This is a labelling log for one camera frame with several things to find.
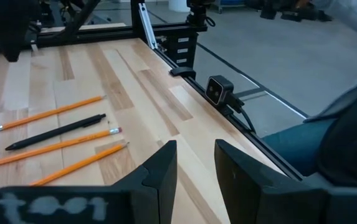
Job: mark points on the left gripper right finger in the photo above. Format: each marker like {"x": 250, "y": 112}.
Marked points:
{"x": 253, "y": 199}

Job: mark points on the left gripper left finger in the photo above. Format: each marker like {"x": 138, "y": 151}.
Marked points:
{"x": 156, "y": 193}

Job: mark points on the orange pencil yellow eraser cap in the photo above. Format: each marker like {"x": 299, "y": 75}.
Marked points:
{"x": 81, "y": 164}

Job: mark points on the orange pencil red eraser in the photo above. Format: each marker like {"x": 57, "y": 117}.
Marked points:
{"x": 47, "y": 114}
{"x": 56, "y": 146}

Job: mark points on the matte black pen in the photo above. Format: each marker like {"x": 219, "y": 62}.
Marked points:
{"x": 56, "y": 131}

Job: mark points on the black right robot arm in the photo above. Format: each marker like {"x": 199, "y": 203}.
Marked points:
{"x": 16, "y": 31}

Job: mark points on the black box with white labels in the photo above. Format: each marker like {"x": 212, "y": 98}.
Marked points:
{"x": 181, "y": 49}

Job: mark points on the person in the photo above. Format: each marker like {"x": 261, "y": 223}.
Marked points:
{"x": 346, "y": 140}

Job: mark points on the black edge clamp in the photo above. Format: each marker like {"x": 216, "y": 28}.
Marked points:
{"x": 182, "y": 72}

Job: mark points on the silver aluminium strut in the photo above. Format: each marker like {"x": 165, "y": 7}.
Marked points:
{"x": 148, "y": 28}

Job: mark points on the white cylinder bin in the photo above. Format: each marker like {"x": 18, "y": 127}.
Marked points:
{"x": 179, "y": 5}

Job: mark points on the black floor equipment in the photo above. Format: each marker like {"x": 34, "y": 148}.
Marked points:
{"x": 290, "y": 14}

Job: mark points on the black table-level camera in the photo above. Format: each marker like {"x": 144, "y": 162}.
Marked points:
{"x": 218, "y": 91}

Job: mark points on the black aluminium table frame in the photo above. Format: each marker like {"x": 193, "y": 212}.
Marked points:
{"x": 103, "y": 34}

